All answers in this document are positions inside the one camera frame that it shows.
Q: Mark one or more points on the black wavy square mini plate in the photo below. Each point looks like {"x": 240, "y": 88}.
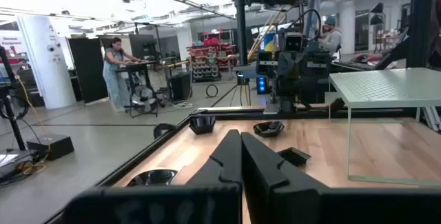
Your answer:
{"x": 202, "y": 125}

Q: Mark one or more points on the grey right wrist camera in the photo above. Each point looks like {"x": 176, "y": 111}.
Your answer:
{"x": 293, "y": 42}

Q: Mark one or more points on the red storage rack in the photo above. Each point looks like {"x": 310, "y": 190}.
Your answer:
{"x": 206, "y": 62}

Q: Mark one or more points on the black partition panel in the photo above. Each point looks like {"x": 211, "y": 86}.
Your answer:
{"x": 87, "y": 72}

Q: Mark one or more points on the person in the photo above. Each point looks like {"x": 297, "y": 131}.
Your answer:
{"x": 115, "y": 76}
{"x": 330, "y": 39}

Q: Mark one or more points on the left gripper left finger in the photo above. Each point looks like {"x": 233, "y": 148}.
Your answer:
{"x": 220, "y": 169}

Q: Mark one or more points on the black tripod stand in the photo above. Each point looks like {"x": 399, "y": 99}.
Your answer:
{"x": 13, "y": 124}

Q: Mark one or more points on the black desk monitor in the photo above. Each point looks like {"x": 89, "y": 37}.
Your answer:
{"x": 141, "y": 45}

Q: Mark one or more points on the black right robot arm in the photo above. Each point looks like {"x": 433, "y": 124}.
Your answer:
{"x": 289, "y": 96}

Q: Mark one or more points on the black floor box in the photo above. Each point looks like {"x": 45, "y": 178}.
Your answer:
{"x": 51, "y": 146}

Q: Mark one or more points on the black standing desk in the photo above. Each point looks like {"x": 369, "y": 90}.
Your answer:
{"x": 138, "y": 66}

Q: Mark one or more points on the black table clamp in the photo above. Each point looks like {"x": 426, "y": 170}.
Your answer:
{"x": 162, "y": 129}

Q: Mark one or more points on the black cabinet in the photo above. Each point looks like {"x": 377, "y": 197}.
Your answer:
{"x": 181, "y": 86}

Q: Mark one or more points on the black rectangular mini plate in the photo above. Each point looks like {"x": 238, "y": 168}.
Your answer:
{"x": 293, "y": 156}

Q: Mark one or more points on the black round mini plate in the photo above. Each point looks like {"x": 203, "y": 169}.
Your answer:
{"x": 155, "y": 176}

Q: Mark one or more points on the white round column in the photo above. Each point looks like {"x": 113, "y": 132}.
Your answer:
{"x": 44, "y": 72}

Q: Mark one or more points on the computer tower with blue light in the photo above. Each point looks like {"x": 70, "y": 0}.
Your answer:
{"x": 262, "y": 85}

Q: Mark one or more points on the black floor fan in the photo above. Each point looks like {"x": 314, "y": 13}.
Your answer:
{"x": 144, "y": 100}

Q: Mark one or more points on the black oval mini plate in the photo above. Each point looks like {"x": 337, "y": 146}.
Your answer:
{"x": 267, "y": 131}

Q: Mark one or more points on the black frame post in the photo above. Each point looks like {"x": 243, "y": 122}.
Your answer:
{"x": 420, "y": 20}

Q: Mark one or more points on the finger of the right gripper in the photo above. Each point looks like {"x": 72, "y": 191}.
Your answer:
{"x": 315, "y": 64}
{"x": 267, "y": 62}

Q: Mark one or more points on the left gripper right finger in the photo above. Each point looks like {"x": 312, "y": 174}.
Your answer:
{"x": 268, "y": 182}

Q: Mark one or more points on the green perforated metal shelf riser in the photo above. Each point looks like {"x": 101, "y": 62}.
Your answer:
{"x": 379, "y": 86}

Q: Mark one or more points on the white power strip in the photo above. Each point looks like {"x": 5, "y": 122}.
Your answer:
{"x": 184, "y": 105}

